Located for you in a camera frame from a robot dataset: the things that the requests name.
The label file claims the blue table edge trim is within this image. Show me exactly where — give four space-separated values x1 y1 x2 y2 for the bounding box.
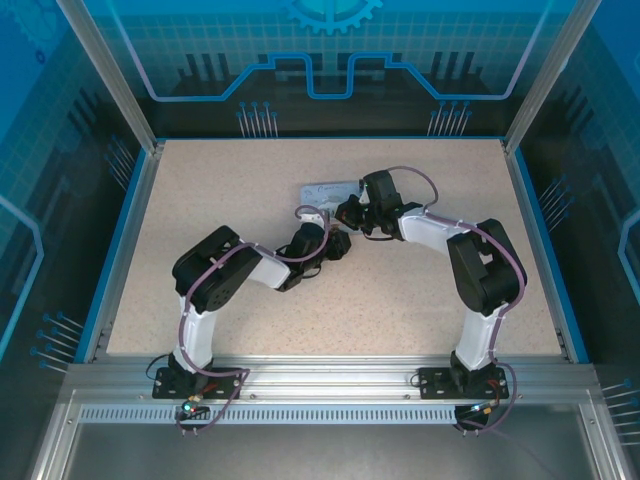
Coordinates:
73 147 147 364
512 147 590 364

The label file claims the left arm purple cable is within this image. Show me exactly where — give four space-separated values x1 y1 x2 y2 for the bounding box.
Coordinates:
177 204 334 376

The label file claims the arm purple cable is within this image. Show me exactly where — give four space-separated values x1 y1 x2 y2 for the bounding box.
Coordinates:
177 204 334 376
389 165 526 361

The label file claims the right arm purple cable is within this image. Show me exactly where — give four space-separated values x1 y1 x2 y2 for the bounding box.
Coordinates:
389 165 526 361

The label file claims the aluminium front frame rail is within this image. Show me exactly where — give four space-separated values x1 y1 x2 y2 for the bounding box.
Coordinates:
64 354 599 404

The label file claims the aluminium side frame rail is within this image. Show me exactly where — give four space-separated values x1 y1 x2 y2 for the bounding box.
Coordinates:
82 142 166 364
501 142 577 362

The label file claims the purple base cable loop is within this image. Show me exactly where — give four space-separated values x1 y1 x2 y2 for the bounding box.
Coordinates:
174 367 251 437
452 362 519 436

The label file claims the slotted grey cable duct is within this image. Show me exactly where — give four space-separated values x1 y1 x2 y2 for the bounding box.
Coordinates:
78 404 459 425

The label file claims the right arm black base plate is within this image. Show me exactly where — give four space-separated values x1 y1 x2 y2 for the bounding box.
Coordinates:
417 366 511 400

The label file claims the aluminium upright frame post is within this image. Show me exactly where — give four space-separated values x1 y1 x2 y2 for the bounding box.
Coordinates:
501 0 603 157
55 0 167 157

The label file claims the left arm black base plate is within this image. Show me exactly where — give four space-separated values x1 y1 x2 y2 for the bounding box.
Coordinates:
151 367 245 401

